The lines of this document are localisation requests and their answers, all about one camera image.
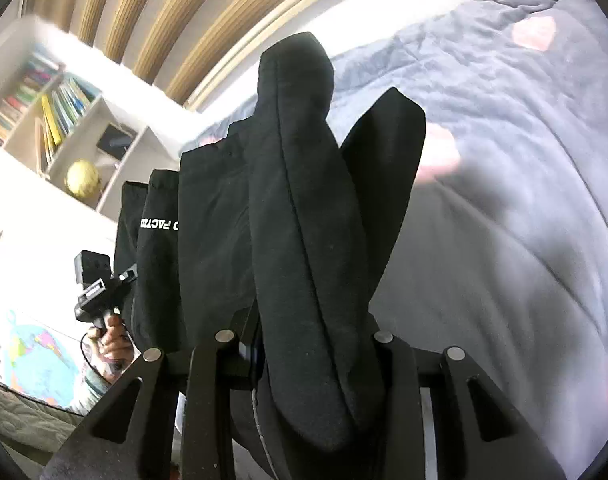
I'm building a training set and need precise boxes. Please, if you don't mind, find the olive quilted cloth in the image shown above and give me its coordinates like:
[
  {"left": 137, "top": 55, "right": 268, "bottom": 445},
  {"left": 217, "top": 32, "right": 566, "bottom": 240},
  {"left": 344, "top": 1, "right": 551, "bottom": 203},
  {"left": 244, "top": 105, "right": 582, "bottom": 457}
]
[{"left": 0, "top": 377, "right": 92, "bottom": 480}]

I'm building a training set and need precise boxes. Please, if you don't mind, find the black cable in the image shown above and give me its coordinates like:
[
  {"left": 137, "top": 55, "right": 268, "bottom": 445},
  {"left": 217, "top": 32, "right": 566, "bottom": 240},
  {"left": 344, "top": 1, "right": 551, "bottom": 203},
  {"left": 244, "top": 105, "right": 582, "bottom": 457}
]
[{"left": 79, "top": 332, "right": 112, "bottom": 386}]

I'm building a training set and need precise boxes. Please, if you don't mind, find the pale floral bed quilt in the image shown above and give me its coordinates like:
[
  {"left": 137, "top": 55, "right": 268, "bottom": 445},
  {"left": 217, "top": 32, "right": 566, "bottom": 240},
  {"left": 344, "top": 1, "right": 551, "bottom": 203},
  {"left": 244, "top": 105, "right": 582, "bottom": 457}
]
[{"left": 184, "top": 0, "right": 608, "bottom": 480}]

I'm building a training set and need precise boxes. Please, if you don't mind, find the person's left forearm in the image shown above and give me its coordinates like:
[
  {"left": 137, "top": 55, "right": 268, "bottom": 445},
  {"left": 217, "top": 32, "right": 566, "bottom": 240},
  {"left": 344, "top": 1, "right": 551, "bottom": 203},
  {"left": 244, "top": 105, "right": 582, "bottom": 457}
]
[{"left": 66, "top": 360, "right": 117, "bottom": 416}]

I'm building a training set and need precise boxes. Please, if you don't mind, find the row of colourful books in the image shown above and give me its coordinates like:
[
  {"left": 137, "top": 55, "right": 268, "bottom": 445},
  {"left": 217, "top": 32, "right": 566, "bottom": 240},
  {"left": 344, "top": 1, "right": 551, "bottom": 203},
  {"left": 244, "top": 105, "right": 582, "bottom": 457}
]
[
  {"left": 34, "top": 74, "right": 103, "bottom": 171},
  {"left": 0, "top": 50, "right": 65, "bottom": 145}
]

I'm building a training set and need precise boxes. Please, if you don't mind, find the small black board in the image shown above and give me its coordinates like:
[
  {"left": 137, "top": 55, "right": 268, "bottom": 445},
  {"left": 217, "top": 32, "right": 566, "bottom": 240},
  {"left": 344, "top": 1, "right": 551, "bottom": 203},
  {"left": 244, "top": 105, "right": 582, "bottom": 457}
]
[{"left": 95, "top": 124, "right": 138, "bottom": 159}]

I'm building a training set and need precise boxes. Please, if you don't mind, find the person's left hand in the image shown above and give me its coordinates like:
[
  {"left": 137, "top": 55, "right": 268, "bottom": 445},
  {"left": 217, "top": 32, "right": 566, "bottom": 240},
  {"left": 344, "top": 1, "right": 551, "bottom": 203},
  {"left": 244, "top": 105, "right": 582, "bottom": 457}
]
[{"left": 86, "top": 312, "right": 135, "bottom": 376}]

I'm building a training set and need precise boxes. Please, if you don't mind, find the black hooded jacket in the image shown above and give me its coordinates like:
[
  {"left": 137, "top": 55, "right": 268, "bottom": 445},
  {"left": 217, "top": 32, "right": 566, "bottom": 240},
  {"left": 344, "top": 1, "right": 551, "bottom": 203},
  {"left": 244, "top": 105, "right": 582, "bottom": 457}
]
[{"left": 113, "top": 31, "right": 427, "bottom": 480}]

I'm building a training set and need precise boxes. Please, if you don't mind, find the wooden slatted headboard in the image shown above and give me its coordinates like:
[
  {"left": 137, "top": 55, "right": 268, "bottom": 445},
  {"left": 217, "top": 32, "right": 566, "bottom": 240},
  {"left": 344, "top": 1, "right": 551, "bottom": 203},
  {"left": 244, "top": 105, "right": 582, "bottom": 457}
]
[{"left": 21, "top": 0, "right": 380, "bottom": 111}]

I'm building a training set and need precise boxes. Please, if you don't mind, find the yellow globe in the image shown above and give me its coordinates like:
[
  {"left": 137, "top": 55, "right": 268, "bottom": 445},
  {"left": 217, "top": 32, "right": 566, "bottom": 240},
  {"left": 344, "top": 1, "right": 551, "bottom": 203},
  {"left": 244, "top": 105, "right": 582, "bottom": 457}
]
[{"left": 66, "top": 160, "right": 103, "bottom": 199}]

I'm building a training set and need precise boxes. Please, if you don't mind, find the white bookshelf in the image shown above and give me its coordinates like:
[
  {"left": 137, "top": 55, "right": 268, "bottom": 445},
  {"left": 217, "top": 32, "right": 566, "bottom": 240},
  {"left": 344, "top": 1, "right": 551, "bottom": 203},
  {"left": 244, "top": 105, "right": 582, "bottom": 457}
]
[{"left": 0, "top": 15, "right": 185, "bottom": 216}]

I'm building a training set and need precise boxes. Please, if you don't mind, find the world map poster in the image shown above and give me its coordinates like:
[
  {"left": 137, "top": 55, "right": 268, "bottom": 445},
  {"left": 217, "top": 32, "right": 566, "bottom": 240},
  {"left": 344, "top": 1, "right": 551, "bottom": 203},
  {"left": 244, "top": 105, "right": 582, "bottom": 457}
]
[{"left": 0, "top": 310, "right": 85, "bottom": 413}]

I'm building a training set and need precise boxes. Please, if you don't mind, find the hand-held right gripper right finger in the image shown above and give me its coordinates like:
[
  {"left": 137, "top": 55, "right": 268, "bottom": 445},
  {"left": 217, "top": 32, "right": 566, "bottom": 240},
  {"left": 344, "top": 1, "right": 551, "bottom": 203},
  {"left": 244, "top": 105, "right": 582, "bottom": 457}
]
[{"left": 366, "top": 312, "right": 567, "bottom": 480}]

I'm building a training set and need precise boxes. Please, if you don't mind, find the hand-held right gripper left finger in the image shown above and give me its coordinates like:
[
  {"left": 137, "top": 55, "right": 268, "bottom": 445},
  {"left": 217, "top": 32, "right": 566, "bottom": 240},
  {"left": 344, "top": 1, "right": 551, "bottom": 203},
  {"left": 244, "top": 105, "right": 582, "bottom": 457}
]
[{"left": 41, "top": 307, "right": 265, "bottom": 480}]

